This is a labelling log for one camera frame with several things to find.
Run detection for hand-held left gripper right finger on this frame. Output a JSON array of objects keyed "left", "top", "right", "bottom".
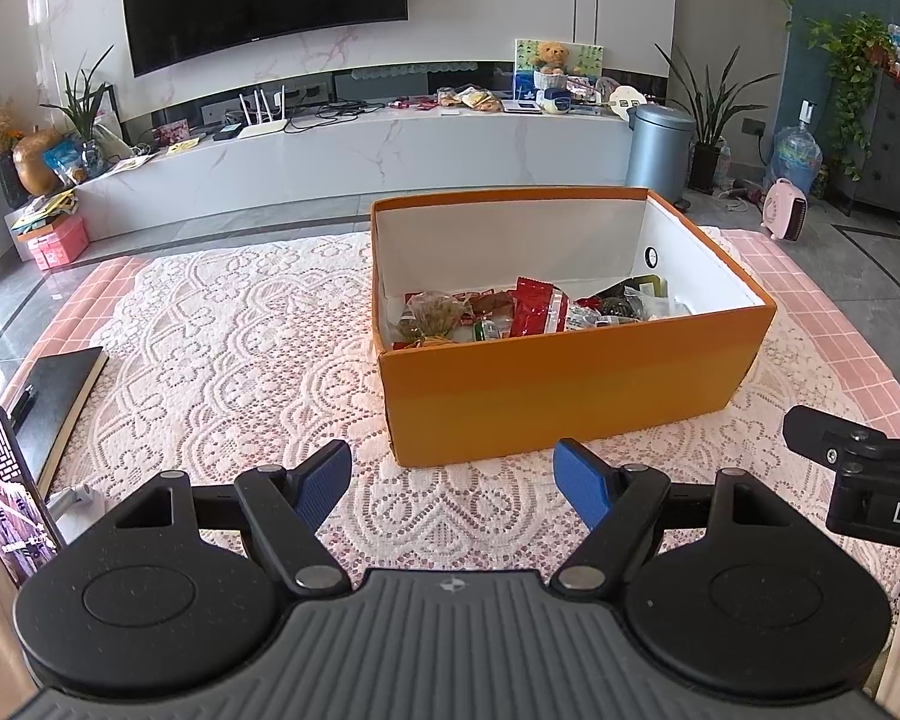
[{"left": 549, "top": 439, "right": 796, "bottom": 593}]

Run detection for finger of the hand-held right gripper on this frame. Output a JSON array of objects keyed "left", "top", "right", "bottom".
[{"left": 784, "top": 405, "right": 900, "bottom": 466}]

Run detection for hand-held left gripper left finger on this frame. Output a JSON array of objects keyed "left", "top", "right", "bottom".
[{"left": 112, "top": 440, "right": 353, "bottom": 595}]

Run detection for orange cardboard box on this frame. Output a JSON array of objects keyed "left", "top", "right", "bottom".
[{"left": 369, "top": 189, "right": 779, "bottom": 470}]

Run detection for red sausage packet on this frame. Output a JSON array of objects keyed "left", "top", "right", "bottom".
[{"left": 510, "top": 276, "right": 601, "bottom": 337}]

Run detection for dark green snack packet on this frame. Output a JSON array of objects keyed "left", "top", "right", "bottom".
[{"left": 592, "top": 277, "right": 672, "bottom": 323}]

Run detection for clear packet of green snacks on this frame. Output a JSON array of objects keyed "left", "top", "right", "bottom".
[{"left": 396, "top": 291, "right": 477, "bottom": 342}]

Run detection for pink fan heater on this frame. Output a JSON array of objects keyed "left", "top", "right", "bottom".
[{"left": 763, "top": 178, "right": 809, "bottom": 242}]

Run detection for white phone stand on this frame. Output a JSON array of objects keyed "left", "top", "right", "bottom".
[{"left": 45, "top": 484, "right": 104, "bottom": 527}]

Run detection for black notebook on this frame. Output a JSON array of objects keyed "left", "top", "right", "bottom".
[{"left": 4, "top": 347, "right": 110, "bottom": 496}]

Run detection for blue water bottle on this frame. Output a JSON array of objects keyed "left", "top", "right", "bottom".
[{"left": 772, "top": 101, "right": 824, "bottom": 200}]

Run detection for black pen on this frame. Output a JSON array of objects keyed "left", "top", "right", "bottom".
[{"left": 9, "top": 385, "right": 38, "bottom": 432}]

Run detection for smartphone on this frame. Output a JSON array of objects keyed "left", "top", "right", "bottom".
[{"left": 0, "top": 405, "right": 67, "bottom": 590}]

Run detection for grey pedal trash can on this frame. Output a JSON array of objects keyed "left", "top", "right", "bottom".
[{"left": 626, "top": 105, "right": 697, "bottom": 203}]

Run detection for white marble tv cabinet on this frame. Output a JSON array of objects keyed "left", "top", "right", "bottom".
[{"left": 71, "top": 101, "right": 638, "bottom": 241}]

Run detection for climbing ivy plant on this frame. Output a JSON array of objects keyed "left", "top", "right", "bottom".
[{"left": 806, "top": 13, "right": 900, "bottom": 181}]

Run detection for tall potted plant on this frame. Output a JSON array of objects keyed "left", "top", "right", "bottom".
[{"left": 656, "top": 45, "right": 777, "bottom": 192}]

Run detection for pink storage box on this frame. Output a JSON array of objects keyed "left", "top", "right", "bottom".
[{"left": 15, "top": 214, "right": 91, "bottom": 271}]

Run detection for white router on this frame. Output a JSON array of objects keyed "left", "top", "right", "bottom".
[{"left": 236, "top": 88, "right": 287, "bottom": 140}]

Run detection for yellow snack bags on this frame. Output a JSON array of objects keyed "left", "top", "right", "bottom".
[{"left": 436, "top": 86, "right": 503, "bottom": 112}]

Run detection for blue snack bag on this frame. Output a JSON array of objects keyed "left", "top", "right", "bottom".
[{"left": 45, "top": 139, "right": 91, "bottom": 185}]

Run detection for teddy bear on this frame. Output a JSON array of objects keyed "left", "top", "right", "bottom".
[{"left": 532, "top": 41, "right": 571, "bottom": 76}]

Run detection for gold vase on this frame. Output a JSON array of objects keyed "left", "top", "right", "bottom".
[{"left": 11, "top": 127, "right": 65, "bottom": 196}]

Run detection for potted orchid plant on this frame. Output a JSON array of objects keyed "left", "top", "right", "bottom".
[{"left": 41, "top": 45, "right": 117, "bottom": 173}]

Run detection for wall television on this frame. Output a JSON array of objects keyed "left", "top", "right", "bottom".
[{"left": 118, "top": 0, "right": 410, "bottom": 77}]

